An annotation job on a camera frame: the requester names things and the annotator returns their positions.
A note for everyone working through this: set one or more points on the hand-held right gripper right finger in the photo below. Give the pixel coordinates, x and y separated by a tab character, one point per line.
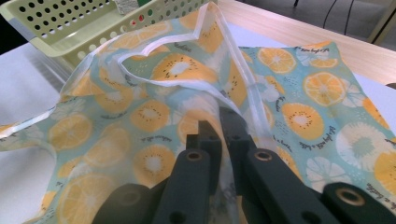
267	183

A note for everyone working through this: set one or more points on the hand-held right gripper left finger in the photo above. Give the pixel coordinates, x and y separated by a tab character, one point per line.
190	180

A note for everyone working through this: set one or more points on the fruit print shopping bag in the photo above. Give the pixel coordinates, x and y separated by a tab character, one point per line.
149	115

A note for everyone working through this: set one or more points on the pale yellow perforated plastic basket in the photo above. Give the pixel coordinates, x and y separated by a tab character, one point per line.
62	29

